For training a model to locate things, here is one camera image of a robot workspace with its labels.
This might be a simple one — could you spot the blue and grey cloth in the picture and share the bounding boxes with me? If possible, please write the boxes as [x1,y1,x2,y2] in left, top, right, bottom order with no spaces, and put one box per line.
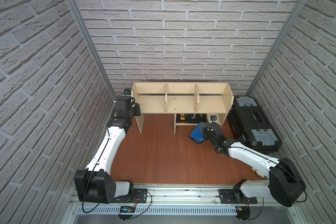
[189,122,208,144]

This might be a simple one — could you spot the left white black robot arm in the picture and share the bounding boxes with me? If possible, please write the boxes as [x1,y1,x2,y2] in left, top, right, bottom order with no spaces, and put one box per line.
[74,93,141,204]

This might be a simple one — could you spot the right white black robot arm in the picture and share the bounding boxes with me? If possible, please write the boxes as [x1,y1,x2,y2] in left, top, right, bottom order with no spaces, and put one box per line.
[201,122,306,207]

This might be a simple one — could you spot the light wooden bookshelf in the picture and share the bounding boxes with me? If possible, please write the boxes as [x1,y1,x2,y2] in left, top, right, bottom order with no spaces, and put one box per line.
[132,82,234,133]

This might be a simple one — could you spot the black yellow book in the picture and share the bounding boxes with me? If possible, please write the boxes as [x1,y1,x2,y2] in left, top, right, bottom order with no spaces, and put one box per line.
[176,113,207,124]

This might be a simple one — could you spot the black toolbox grey latches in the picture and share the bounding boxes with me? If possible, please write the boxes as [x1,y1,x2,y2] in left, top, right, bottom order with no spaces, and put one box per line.
[227,97,282,155]

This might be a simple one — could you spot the white pvc pipe fitting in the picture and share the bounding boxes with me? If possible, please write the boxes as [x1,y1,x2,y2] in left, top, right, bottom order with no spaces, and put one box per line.
[251,167,265,178]

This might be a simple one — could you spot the right black controller board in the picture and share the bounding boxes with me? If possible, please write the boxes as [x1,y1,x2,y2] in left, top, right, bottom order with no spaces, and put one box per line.
[235,207,251,221]

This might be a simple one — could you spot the black controller board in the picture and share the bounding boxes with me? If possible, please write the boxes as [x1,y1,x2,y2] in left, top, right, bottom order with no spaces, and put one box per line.
[235,207,251,221]
[118,206,136,221]

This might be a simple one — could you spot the left black controller board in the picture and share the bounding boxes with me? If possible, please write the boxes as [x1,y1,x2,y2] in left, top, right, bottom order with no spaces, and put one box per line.
[118,206,136,221]

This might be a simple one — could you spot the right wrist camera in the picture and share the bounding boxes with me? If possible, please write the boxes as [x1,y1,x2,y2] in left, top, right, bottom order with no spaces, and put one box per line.
[210,115,217,123]

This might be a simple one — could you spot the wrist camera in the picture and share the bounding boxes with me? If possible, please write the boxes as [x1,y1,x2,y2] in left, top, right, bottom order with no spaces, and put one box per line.
[210,115,217,123]
[124,89,132,98]

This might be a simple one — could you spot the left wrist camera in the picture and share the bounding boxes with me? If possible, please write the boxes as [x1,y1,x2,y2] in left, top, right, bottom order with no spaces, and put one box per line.
[124,89,132,98]

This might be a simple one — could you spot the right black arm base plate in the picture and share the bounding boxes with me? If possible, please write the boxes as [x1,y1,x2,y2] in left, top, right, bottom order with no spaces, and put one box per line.
[218,189,258,204]

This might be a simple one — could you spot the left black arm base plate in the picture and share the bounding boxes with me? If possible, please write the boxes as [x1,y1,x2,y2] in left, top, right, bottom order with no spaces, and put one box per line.
[112,189,148,204]

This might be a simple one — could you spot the white vented cable duct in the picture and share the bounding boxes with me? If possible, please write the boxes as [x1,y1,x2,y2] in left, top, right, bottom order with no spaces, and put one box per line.
[90,205,237,216]

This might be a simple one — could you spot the left aluminium corner post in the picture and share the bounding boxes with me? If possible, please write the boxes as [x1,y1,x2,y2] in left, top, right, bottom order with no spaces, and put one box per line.
[66,0,116,101]

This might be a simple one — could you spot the aluminium corner post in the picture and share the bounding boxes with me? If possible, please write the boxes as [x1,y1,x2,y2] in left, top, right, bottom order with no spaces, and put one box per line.
[66,0,116,101]
[245,0,308,96]

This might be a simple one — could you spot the right aluminium corner post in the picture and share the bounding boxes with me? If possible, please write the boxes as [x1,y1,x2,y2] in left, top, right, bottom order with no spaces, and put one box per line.
[245,0,308,96]

